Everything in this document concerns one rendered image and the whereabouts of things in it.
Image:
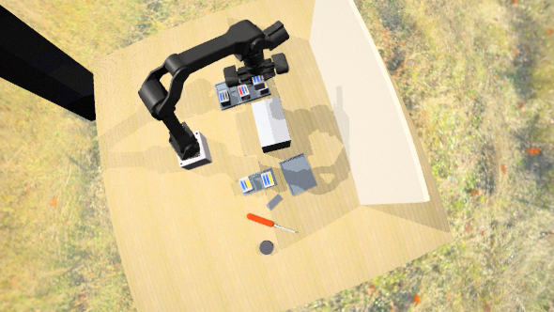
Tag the beige flat wall panel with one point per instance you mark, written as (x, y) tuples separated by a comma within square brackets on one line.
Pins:
[(379, 147)]

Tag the orange-handled screwdriver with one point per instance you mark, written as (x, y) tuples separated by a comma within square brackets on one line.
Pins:
[(264, 221)]

